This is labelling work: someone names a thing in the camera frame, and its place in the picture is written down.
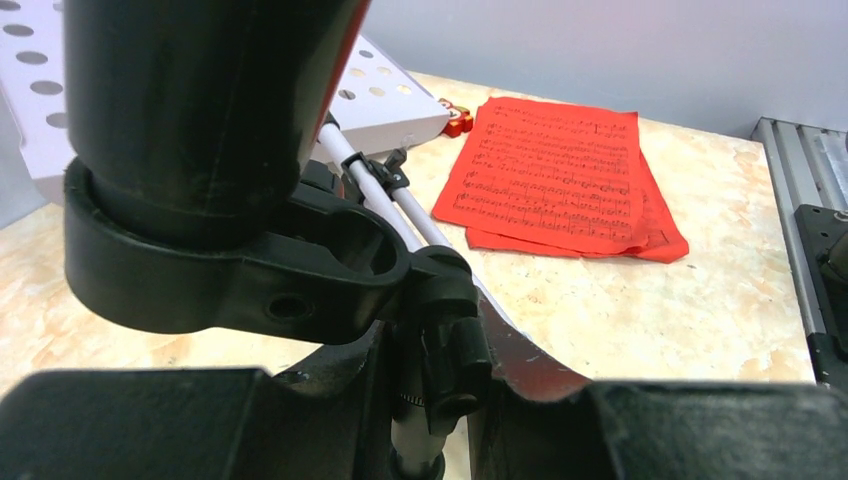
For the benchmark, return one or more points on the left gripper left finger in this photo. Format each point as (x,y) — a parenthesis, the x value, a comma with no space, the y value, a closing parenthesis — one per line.
(326,417)

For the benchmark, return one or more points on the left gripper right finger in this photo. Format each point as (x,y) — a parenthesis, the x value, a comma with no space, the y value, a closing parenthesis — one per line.
(543,420)

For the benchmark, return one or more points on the red sheet music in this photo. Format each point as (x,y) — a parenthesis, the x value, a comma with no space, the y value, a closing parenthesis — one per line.
(665,243)
(550,173)

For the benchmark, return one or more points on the silver music stand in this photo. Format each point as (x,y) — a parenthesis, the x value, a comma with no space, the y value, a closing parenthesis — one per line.
(375,106)

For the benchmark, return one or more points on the black microphone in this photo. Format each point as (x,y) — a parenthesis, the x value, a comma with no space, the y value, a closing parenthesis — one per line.
(195,119)

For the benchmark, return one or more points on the red owl toy block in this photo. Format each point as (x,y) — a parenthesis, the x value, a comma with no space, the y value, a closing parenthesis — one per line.
(460,119)

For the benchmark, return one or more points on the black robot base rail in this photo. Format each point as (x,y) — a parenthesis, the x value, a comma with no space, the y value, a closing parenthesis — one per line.
(823,235)

